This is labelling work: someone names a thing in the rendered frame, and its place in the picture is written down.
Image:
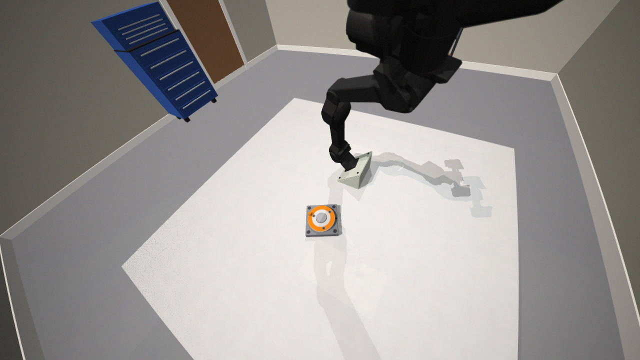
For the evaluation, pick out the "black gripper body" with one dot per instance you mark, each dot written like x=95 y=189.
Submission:
x=440 y=18

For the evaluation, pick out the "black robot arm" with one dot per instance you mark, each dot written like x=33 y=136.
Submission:
x=410 y=66

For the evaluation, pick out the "orange flat ring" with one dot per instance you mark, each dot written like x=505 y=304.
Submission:
x=318 y=227

